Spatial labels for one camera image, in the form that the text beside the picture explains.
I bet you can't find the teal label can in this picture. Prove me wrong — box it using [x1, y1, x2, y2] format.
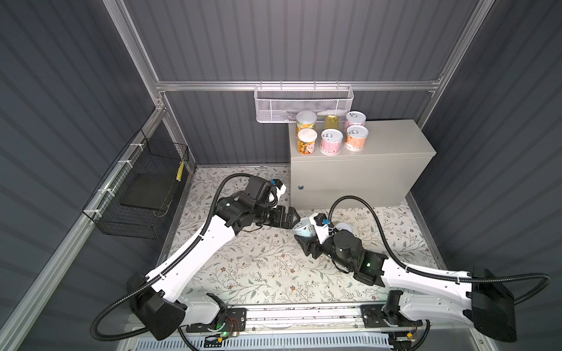
[293, 218, 316, 238]

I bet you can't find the yellow label ring-pull can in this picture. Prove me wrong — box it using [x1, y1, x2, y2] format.
[335, 222, 354, 234]

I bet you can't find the orange label plastic-lid can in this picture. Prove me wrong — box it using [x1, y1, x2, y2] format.
[297, 128, 318, 156]

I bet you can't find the pink ring-pull can front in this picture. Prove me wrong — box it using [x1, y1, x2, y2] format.
[320, 129, 343, 156]

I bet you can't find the green yellow plastic-lid can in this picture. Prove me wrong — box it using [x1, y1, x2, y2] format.
[296, 111, 318, 134]

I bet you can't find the salmon label can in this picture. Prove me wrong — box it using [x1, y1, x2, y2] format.
[345, 125, 369, 152]

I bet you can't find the gold rectangular tin can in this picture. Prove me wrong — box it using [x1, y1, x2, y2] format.
[324, 115, 340, 130]

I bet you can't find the pink label can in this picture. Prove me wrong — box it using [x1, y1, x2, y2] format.
[344, 111, 367, 130]

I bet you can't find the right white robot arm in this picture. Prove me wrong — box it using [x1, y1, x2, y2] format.
[294, 230, 517, 342]

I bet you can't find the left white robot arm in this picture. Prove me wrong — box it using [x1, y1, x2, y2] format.
[127, 175, 300, 341]

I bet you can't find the yellow black pen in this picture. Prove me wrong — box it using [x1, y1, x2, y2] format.
[176, 161, 184, 182]

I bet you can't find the beige metal cabinet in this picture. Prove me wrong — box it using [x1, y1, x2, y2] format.
[288, 120, 436, 210]

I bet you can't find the black pad in basket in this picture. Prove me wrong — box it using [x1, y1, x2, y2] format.
[120, 173, 174, 211]

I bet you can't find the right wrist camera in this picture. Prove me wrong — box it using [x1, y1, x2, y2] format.
[309, 213, 330, 244]

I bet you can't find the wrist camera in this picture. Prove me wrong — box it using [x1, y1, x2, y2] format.
[270, 179, 287, 198]
[309, 213, 330, 244]

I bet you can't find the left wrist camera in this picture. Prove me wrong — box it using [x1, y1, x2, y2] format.
[270, 179, 287, 198]

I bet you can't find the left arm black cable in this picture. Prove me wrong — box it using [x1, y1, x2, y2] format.
[89, 173, 264, 342]

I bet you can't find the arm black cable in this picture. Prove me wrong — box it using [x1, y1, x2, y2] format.
[328, 195, 551, 306]
[89, 173, 264, 342]

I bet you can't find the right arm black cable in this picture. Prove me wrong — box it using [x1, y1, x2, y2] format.
[328, 195, 551, 306]

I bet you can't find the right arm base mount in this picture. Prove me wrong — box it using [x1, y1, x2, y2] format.
[359, 304, 424, 329]

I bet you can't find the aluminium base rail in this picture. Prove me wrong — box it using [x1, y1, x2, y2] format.
[126, 301, 479, 339]

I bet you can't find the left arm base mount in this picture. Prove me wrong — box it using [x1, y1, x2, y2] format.
[184, 307, 248, 333]

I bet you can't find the white wire basket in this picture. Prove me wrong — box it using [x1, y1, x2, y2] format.
[253, 83, 354, 124]

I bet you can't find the black wire basket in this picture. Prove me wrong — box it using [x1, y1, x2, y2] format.
[83, 133, 190, 239]

